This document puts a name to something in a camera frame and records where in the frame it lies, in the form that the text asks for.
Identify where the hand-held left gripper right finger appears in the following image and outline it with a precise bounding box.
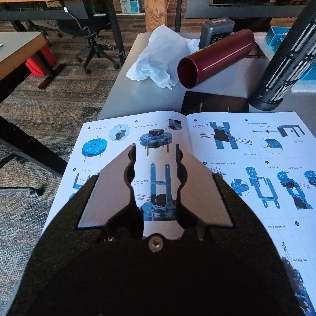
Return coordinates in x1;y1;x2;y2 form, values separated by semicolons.
175;143;234;241

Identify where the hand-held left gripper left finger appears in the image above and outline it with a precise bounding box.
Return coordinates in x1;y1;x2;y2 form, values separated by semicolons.
77;143;144;240

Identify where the wood-edged grey desk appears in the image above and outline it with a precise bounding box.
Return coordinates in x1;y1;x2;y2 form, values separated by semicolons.
0;0;127;66
0;32;66;90

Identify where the black-framed desk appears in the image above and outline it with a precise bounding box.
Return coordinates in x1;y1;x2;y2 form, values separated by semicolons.
174;0;305;32

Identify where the printed assembly instruction sheet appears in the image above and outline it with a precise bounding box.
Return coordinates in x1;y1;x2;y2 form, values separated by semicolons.
43;111;316;316

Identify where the grey office chair base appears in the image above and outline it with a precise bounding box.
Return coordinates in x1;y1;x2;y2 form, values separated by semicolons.
0;186;44;198

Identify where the red cylindrical case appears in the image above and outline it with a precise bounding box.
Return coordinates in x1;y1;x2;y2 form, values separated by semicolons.
177;28;255;89

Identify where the black screwdriver bit holder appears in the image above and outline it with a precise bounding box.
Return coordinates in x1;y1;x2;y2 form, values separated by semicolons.
248;0;316;111

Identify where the white foam sheet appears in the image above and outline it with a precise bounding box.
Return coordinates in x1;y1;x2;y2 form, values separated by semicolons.
254;32;316;94

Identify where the crumpled white plastic wrap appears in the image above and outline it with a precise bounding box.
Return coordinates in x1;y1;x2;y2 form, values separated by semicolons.
126;24;200;90

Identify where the grey power adapter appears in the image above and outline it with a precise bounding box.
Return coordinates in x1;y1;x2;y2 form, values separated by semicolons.
198;18;235;50

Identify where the black office chair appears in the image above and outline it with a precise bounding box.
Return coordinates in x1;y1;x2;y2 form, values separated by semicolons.
56;0;119;74

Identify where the group of blue metal brackets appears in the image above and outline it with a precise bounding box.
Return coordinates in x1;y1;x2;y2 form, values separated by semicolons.
265;25;316;81

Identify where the wooden pillar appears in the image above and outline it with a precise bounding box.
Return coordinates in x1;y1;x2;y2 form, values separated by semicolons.
144;0;169;33

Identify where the stack of cardboard boxes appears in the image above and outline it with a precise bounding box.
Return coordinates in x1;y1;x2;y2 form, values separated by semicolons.
120;0;144;14

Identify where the black desk leg frame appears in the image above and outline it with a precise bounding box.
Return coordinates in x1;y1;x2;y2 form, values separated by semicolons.
0;116;67;178

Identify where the grey coiled cable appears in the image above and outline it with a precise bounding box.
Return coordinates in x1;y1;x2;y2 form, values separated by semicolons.
64;7;126;58

